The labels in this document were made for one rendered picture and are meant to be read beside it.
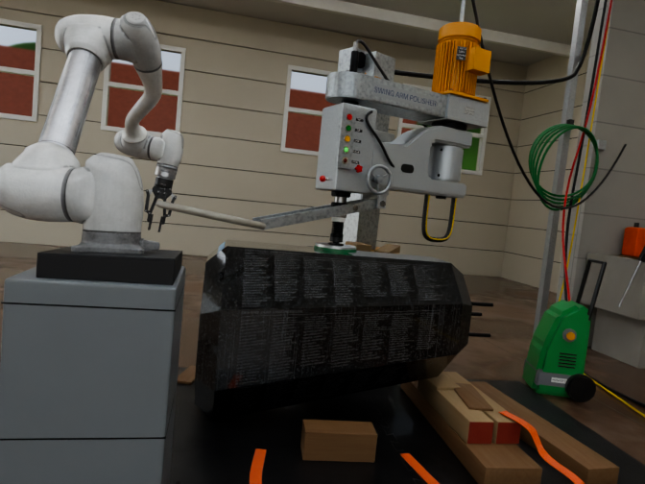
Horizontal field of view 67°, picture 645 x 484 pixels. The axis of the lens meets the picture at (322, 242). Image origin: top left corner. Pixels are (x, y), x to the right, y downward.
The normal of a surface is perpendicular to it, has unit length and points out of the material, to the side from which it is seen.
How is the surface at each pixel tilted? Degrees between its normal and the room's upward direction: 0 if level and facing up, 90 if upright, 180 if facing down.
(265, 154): 90
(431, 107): 90
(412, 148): 90
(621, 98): 90
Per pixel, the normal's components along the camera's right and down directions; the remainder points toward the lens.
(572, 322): -0.11, 0.07
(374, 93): 0.47, 0.11
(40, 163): 0.17, -0.51
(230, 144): 0.21, 0.10
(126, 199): 0.69, 0.04
